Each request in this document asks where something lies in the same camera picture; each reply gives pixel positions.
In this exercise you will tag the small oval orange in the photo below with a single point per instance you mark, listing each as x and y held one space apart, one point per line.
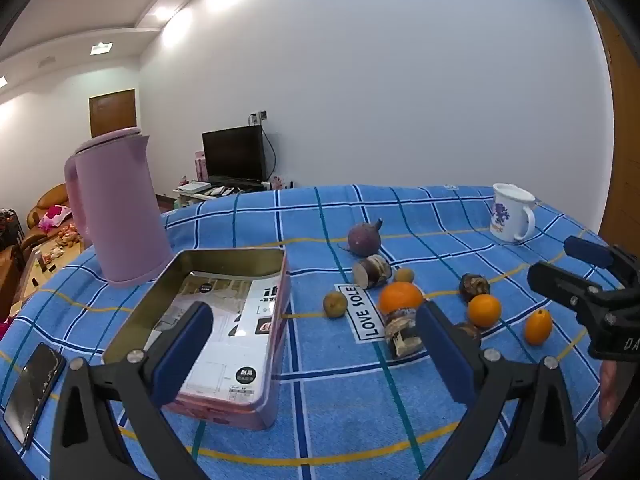
538 327

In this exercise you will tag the pink metal tin box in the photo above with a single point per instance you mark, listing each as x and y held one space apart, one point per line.
225 262

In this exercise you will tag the printed paper sheet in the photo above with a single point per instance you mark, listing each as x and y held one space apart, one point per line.
240 310

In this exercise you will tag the pink cushion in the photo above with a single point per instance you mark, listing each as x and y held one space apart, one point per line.
55 216

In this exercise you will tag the wooden coffee table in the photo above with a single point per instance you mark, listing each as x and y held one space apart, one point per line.
45 265

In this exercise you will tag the black smartphone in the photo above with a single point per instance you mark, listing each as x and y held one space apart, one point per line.
32 395

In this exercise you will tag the small round orange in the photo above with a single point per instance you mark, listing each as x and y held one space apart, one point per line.
484 311

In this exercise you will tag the white television stand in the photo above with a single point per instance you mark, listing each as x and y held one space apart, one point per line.
192 199

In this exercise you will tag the brown wooden door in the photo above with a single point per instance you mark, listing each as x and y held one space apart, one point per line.
112 112

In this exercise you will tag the pink electric kettle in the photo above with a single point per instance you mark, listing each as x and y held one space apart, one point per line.
120 210

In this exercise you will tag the small brown round fruit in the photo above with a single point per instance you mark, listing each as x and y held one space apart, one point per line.
404 275
335 305

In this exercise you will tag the white set-top box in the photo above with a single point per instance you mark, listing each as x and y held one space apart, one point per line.
194 187

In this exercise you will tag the large orange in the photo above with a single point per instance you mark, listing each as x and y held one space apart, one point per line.
400 297

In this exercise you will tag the white printed mug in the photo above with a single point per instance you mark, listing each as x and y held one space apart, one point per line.
507 215

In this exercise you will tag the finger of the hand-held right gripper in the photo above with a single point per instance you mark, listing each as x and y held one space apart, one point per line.
565 282
587 250

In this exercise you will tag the blue plaid blanket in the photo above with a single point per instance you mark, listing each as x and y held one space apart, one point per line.
310 410

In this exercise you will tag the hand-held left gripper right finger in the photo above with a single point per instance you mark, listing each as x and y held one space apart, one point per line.
447 355

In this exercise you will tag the person's right hand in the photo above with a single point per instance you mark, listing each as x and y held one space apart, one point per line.
609 390

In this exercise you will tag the ceiling light panel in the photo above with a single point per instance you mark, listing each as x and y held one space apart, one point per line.
100 48

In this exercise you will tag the purple turnip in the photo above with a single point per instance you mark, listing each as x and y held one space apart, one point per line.
363 241

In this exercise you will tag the wall power outlet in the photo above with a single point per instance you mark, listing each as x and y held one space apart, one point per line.
259 116

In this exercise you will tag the dark water chestnut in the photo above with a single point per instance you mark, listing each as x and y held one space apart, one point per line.
471 331
475 286

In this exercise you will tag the black television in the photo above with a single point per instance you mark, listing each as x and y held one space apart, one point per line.
233 154

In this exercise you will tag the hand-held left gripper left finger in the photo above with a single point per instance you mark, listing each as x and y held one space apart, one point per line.
182 355

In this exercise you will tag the wooden door frame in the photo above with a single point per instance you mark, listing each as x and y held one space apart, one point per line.
617 160

